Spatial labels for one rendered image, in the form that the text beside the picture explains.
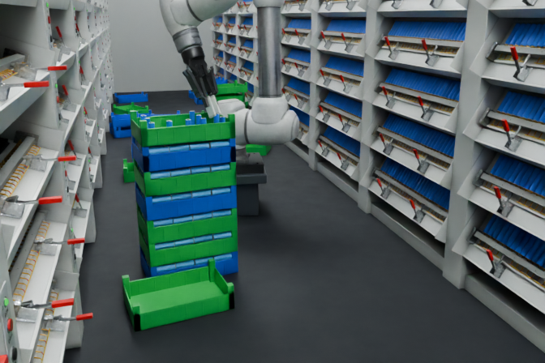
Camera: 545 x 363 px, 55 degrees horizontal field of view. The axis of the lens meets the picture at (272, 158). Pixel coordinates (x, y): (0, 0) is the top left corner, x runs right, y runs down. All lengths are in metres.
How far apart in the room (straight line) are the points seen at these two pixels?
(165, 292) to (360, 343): 0.64
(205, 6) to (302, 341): 1.05
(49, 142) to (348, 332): 0.95
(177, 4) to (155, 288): 0.92
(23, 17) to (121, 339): 0.87
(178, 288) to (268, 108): 0.86
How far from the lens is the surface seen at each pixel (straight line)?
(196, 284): 1.79
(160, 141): 1.63
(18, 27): 1.34
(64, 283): 1.49
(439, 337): 1.60
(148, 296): 1.76
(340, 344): 1.52
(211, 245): 1.79
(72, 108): 1.88
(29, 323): 1.01
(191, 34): 1.78
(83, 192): 2.13
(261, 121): 2.23
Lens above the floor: 0.86
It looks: 15 degrees down
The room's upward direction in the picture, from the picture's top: straight up
